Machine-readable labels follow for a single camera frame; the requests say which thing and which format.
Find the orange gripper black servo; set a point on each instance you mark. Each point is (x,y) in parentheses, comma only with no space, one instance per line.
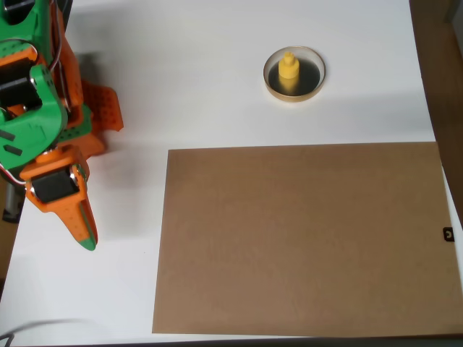
(54,188)

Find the small yellow plastic piece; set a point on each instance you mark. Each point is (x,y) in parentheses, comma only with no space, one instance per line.
(289,68)

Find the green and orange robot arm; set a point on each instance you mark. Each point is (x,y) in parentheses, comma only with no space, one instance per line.
(32,126)

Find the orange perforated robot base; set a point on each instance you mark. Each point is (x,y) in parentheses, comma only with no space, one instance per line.
(106,108)

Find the round gold-rimmed black dish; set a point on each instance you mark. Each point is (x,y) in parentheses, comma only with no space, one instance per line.
(311,77)

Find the brown rectangular board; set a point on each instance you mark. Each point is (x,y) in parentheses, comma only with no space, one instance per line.
(307,235)

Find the small black clip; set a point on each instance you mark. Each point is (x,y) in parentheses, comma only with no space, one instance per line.
(448,235)

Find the grey metal post black foot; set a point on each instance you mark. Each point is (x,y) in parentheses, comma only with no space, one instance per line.
(12,202)

